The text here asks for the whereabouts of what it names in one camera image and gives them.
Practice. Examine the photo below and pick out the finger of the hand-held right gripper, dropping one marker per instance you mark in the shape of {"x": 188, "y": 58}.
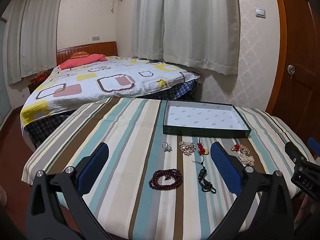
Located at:
{"x": 315, "y": 145}
{"x": 293, "y": 152}

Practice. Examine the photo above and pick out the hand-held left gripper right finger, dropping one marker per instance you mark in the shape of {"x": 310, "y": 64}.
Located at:
{"x": 225, "y": 166}

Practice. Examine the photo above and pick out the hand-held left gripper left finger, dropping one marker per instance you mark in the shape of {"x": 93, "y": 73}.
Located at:
{"x": 93, "y": 165}

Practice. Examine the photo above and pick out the dark green shallow box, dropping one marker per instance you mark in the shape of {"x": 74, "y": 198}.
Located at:
{"x": 205, "y": 120}

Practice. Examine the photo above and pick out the red flower gold brooch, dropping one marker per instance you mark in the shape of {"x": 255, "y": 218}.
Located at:
{"x": 236, "y": 147}

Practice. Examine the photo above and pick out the red tassel gold charm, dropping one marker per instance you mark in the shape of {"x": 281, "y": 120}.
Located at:
{"x": 200, "y": 150}

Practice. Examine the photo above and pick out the striped tablecloth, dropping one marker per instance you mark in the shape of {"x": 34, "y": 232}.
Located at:
{"x": 125, "y": 140}

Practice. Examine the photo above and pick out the pearl heart brooch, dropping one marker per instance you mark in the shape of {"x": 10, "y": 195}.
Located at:
{"x": 187, "y": 148}

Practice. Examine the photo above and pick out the metal door lock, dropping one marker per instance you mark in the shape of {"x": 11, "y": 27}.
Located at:
{"x": 290, "y": 70}

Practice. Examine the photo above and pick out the bed with patterned quilt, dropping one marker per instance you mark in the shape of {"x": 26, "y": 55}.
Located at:
{"x": 100, "y": 85}

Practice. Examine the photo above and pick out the wooden nightstand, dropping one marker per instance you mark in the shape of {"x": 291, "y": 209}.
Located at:
{"x": 35, "y": 85}

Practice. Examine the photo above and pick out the brown wooden door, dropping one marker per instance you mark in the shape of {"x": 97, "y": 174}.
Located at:
{"x": 297, "y": 42}

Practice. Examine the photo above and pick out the pink pillow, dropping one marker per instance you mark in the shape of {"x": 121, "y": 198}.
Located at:
{"x": 82, "y": 61}

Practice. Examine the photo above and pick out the orange round cushion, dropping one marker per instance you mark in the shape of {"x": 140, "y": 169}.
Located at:
{"x": 80, "y": 55}

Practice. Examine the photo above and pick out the wooden headboard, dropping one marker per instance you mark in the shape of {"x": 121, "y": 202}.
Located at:
{"x": 100, "y": 48}

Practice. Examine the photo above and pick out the white curtain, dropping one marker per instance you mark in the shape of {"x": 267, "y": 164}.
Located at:
{"x": 35, "y": 35}
{"x": 147, "y": 20}
{"x": 200, "y": 25}

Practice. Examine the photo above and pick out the white light switch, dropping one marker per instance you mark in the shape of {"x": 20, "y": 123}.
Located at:
{"x": 260, "y": 12}

